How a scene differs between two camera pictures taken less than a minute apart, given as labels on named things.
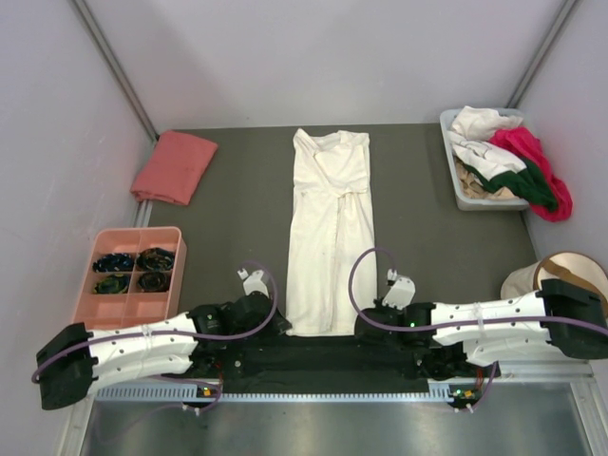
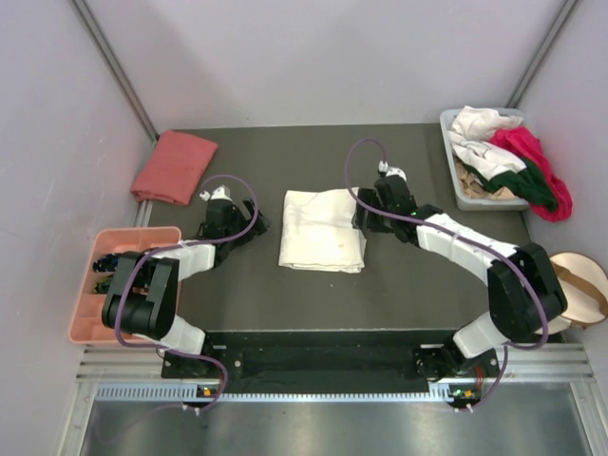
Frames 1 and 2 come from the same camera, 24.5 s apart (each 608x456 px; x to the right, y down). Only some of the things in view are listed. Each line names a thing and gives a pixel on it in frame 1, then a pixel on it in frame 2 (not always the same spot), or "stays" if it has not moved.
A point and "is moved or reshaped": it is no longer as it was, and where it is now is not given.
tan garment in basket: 472,185 stays
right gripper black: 381,308 to 372,224
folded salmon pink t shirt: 173,167 stays
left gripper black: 277,326 to 260,227
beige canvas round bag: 558,265 stays
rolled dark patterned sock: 114,262 stays
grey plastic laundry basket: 465,203 stays
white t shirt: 332,289 is moved or reshaped
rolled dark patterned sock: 116,284 stays
